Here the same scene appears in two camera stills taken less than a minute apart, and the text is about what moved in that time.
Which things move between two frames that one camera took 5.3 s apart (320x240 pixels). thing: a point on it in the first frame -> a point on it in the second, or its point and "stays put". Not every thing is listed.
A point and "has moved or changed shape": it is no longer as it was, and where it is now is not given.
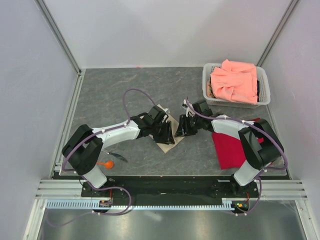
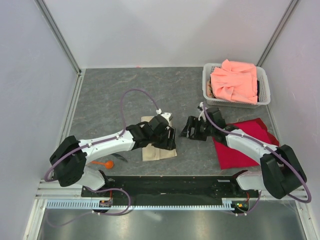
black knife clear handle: x=115 y=154 stays put
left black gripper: x=167 y=137 stays put
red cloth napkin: x=229 y=150 stays put
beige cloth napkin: x=166 y=147 has moved or changed shape
